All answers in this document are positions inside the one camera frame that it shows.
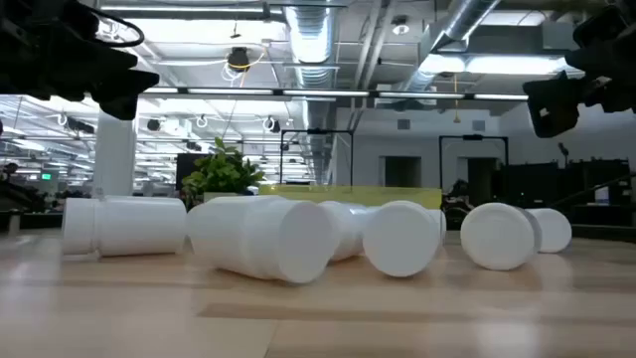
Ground white plastic pill bottle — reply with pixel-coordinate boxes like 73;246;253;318
187;194;342;285
526;207;573;255
317;200;380;264
61;195;188;261
459;202;544;272
362;199;447;278

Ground dark office chair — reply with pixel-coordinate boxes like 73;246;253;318
440;178;472;231

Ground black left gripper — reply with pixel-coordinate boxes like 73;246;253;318
0;0;160;120

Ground green plant in white pot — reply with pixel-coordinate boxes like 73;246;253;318
180;136;267;209

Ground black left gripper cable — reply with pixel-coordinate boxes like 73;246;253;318
93;4;146;50

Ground yellow translucent plastic basket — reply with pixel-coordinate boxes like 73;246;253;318
257;184;443;211

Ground black cabinets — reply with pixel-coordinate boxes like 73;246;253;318
496;158;636;228

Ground black ceiling cable reel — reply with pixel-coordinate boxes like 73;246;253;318
226;46;252;74

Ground black gantry frame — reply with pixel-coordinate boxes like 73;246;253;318
279;128;355;189
438;133;510;190

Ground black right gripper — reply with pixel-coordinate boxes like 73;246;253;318
523;2;636;139

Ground long hanging light bar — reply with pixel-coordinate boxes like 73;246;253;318
138;86;531;101

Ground black monitor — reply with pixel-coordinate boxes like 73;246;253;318
175;152;200;193

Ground white round building column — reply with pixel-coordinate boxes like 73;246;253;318
91;111;138;200

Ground silver ceiling ventilation duct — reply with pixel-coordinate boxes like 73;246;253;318
397;0;503;93
283;0;344;186

